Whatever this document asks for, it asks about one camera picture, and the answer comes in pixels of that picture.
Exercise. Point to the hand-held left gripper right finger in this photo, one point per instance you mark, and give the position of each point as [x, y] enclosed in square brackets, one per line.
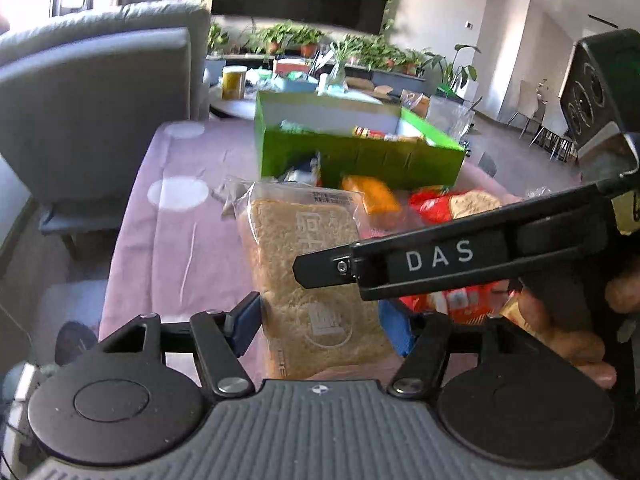
[395, 332]

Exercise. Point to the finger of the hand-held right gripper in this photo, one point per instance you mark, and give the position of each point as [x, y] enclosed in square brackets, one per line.
[440, 255]

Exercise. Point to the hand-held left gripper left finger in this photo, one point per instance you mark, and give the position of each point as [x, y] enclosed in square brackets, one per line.
[248, 327]

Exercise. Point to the red chip packet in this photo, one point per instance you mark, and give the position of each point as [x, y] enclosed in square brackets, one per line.
[450, 302]

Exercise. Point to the red and cream snack packet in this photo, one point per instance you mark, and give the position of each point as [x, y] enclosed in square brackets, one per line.
[450, 205]

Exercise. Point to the orange snack packet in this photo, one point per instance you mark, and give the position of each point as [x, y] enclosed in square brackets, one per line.
[375, 192]

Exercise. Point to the clear packet of brown toast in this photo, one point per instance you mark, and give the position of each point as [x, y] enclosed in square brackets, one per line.
[295, 250]

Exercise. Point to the green cardboard box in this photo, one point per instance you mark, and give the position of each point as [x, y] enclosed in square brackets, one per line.
[380, 160]

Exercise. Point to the person's right hand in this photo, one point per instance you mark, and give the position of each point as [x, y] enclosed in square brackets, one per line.
[575, 350]

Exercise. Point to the white chair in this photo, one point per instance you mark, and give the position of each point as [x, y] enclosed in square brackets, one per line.
[527, 105]

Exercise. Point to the pink dotted tablecloth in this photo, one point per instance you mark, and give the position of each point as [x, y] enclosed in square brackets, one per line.
[165, 240]

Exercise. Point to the large leafy plant white pot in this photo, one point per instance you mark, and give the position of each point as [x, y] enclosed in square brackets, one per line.
[450, 70]

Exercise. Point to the dark snack packet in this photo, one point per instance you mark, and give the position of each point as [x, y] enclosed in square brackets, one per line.
[300, 172]

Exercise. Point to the glass vase with plant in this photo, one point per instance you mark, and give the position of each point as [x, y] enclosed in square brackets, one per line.
[337, 72]

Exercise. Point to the round white table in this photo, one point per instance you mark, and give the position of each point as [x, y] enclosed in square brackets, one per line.
[235, 107]

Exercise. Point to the blue basket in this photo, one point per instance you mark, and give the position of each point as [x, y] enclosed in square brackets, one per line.
[300, 82]

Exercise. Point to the orange storage box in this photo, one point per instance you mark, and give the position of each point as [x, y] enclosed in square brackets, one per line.
[292, 66]

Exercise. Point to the yellow can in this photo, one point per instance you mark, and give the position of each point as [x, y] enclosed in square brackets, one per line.
[233, 82]

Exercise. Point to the row of potted plants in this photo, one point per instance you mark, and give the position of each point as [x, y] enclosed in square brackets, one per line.
[295, 37]

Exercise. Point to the grey sofa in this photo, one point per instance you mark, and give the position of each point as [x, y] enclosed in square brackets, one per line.
[90, 110]

